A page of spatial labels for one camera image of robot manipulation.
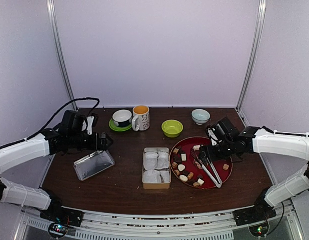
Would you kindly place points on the caramel square sweet chocolate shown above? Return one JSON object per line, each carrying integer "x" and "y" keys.
{"x": 226, "y": 167}

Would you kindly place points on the patterned mug yellow inside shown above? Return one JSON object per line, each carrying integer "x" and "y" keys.
{"x": 141, "y": 118}

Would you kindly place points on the white and navy cup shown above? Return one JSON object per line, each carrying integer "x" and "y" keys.
{"x": 122, "y": 118}

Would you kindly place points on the front metal rail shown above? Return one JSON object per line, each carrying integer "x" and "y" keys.
{"x": 201, "y": 226}

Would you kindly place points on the lime green bowl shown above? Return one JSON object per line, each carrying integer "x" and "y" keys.
{"x": 172, "y": 128}

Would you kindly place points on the white rectangular chocolate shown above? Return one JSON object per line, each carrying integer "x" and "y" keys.
{"x": 196, "y": 147}

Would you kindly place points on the dark striped square chocolate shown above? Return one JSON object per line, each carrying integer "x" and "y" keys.
{"x": 186, "y": 173}

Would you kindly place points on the white block chocolate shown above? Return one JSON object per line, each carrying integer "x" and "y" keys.
{"x": 184, "y": 157}

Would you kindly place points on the dark leaf chocolate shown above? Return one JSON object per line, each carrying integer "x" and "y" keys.
{"x": 181, "y": 149}

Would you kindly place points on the bear print tin lid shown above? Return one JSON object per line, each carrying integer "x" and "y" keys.
{"x": 93, "y": 164}

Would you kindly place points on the left aluminium frame post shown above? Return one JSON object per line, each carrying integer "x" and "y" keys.
{"x": 58, "y": 46}

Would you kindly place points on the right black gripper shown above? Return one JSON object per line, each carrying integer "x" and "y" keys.
{"x": 203, "y": 152}

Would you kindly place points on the aluminium frame post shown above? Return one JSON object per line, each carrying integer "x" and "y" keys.
{"x": 258, "y": 33}
{"x": 58, "y": 46}

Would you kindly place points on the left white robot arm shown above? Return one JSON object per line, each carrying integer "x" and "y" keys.
{"x": 23, "y": 165}

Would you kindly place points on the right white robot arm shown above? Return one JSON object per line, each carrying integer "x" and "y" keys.
{"x": 227, "y": 141}

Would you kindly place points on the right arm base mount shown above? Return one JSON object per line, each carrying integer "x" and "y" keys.
{"x": 254, "y": 220}

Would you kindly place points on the beige tin box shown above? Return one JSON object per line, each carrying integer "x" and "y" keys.
{"x": 156, "y": 170}

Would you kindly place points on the round red tray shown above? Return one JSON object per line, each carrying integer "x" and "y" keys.
{"x": 193, "y": 164}

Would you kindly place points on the white heart chocolate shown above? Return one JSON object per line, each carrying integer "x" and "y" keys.
{"x": 181, "y": 167}

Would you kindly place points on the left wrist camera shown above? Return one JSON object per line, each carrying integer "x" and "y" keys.
{"x": 75, "y": 123}

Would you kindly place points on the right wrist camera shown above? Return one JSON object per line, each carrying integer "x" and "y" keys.
{"x": 221, "y": 131}

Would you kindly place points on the caramel ridged chocolate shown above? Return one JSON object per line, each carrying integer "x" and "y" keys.
{"x": 190, "y": 176}

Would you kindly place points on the white oval chocolate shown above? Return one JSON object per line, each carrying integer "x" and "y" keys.
{"x": 183, "y": 178}

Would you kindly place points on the right aluminium frame post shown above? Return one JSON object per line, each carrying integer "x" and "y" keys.
{"x": 258, "y": 33}

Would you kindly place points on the white chocolate cube front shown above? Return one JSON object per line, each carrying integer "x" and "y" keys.
{"x": 200, "y": 182}

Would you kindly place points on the metal serving tongs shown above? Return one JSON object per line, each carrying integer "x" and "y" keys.
{"x": 208, "y": 167}

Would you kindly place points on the beige cube chocolate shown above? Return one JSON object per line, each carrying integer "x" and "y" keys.
{"x": 176, "y": 151}

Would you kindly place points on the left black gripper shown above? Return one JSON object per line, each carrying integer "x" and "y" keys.
{"x": 95, "y": 146}

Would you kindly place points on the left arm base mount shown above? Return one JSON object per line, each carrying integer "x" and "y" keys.
{"x": 60, "y": 225}

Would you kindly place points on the pale blue bowl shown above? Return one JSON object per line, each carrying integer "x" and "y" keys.
{"x": 200, "y": 116}

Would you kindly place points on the dark rose chocolate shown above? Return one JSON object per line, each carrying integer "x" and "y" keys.
{"x": 177, "y": 159}

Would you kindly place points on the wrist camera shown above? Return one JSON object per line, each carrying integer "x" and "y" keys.
{"x": 75, "y": 123}
{"x": 221, "y": 131}

